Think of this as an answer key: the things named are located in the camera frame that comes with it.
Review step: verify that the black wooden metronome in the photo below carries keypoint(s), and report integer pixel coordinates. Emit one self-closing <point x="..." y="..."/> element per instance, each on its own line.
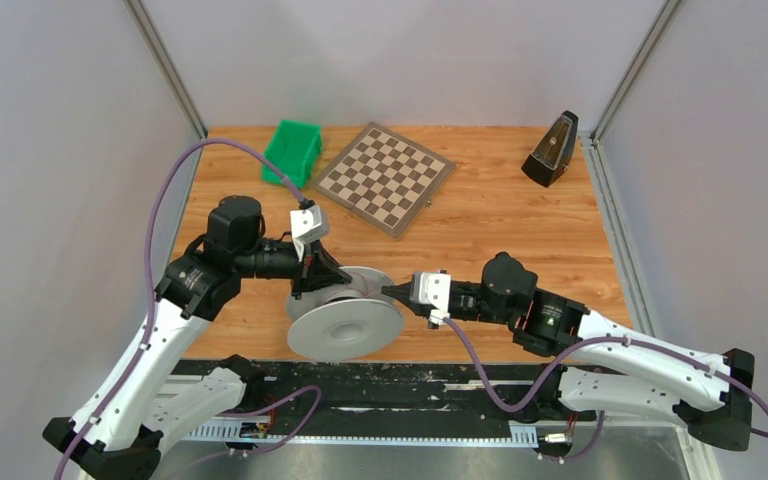
<point x="551" y="157"/>

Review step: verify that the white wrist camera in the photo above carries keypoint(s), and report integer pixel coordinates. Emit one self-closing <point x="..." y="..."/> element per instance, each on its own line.
<point x="430" y="294"/>
<point x="307" y="225"/>

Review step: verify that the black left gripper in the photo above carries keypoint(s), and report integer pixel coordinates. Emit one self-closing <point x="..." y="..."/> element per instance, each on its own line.
<point x="317" y="271"/>

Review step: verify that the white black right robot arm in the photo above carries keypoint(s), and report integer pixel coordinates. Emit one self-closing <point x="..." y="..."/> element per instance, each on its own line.
<point x="594" y="362"/>

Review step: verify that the green plastic bin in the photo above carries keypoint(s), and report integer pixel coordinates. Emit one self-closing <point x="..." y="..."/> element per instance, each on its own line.
<point x="294" y="149"/>

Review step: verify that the left aluminium frame post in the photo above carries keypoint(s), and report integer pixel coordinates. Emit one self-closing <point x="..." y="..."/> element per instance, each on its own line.
<point x="153" y="39"/>

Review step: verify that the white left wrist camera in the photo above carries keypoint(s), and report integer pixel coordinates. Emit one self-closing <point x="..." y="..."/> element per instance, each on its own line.
<point x="307" y="225"/>

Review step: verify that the right aluminium frame post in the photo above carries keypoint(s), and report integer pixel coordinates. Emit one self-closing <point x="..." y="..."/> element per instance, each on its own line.
<point x="661" y="23"/>

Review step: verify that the white perforated cable spool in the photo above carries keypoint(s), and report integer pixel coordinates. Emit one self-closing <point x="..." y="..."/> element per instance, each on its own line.
<point x="344" y="322"/>

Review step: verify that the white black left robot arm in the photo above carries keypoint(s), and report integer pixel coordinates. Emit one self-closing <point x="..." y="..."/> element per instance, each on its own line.
<point x="121" y="432"/>

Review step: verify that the wooden chessboard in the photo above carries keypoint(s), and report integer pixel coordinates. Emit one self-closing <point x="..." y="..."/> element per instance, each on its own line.
<point x="384" y="178"/>

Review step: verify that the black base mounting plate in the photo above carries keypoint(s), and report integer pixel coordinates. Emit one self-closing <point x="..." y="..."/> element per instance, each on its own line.
<point x="410" y="400"/>

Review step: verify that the aluminium frame post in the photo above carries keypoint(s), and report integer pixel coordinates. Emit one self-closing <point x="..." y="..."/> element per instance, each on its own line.
<point x="153" y="39"/>
<point x="661" y="23"/>

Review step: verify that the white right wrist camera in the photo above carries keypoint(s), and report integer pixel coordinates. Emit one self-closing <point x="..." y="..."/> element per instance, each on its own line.
<point x="430" y="294"/>

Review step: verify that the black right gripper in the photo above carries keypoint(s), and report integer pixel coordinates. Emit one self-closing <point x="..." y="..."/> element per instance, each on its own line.
<point x="402" y="294"/>

